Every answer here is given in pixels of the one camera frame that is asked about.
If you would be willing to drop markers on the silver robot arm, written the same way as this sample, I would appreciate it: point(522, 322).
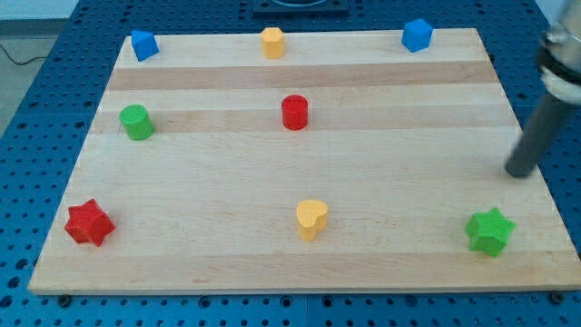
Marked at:
point(559, 55)

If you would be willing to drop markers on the green star block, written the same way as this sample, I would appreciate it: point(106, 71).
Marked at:
point(489, 232)

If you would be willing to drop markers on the red star block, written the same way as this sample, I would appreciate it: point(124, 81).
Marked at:
point(89, 223)

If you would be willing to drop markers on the yellow heart block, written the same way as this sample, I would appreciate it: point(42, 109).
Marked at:
point(312, 217)

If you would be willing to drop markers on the red cylinder block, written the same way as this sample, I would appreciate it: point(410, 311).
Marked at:
point(295, 112)

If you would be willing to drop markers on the wooden board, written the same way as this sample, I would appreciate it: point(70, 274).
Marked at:
point(403, 148)

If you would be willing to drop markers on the yellow hexagon block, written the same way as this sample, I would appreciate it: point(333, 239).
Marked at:
point(272, 42)

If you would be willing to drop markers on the green cylinder block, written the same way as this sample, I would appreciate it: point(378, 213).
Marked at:
point(136, 122)

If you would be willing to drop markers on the blue block right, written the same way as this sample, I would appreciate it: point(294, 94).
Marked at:
point(417, 35)

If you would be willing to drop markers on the blue block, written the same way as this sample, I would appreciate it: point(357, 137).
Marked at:
point(144, 44)
point(417, 35)

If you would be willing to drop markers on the blue block left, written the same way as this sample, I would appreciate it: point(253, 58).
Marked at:
point(144, 44)

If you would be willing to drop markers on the grey pusher rod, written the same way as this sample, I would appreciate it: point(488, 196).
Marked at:
point(541, 130)

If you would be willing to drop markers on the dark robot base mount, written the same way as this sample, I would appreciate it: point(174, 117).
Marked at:
point(299, 7)

